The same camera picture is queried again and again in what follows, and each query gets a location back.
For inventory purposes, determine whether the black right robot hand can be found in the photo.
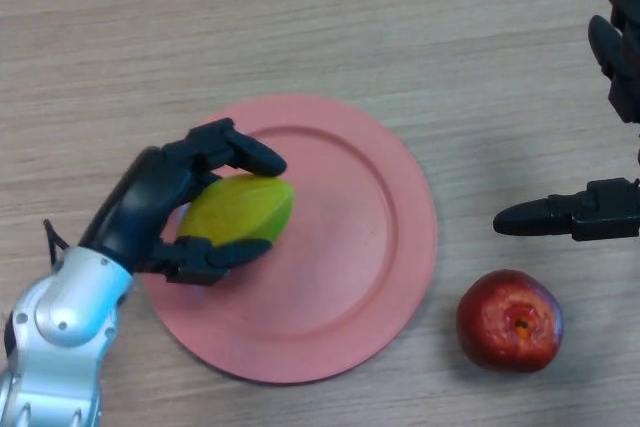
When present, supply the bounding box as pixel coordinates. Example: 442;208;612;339
492;0;640;242

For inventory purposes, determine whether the pink round plate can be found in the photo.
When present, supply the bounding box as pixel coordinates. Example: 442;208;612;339
143;93;439;385

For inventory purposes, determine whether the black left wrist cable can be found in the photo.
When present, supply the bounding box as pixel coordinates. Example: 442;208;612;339
43;219;71;268

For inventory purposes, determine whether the yellow green starfruit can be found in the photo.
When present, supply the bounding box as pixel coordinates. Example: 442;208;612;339
177;174;296;246

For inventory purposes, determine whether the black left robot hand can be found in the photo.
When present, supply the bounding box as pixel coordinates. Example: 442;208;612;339
78;117;289;287

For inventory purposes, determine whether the red apple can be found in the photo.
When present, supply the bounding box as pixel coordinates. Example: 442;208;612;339
455;269;565;374

